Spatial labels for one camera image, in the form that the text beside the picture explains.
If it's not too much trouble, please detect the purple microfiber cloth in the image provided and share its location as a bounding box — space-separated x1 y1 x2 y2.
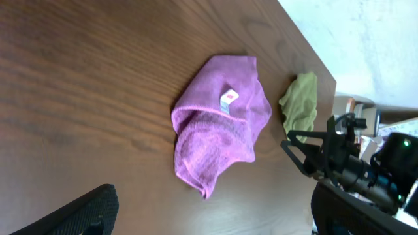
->
171 55 272 199

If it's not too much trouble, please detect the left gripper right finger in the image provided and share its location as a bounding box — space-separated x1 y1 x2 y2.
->
311 182 417 235

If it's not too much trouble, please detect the white cloth label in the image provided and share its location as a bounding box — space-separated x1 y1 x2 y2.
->
219 89 239 114

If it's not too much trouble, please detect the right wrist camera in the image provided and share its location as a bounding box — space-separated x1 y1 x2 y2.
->
370 133 417 196

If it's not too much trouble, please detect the crumpled green cloth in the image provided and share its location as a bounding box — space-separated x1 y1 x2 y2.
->
278 72 318 134

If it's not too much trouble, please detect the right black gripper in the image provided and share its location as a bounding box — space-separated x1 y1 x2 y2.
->
280 113 408 214

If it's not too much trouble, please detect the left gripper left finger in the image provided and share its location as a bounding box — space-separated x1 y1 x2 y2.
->
12 184 119 235

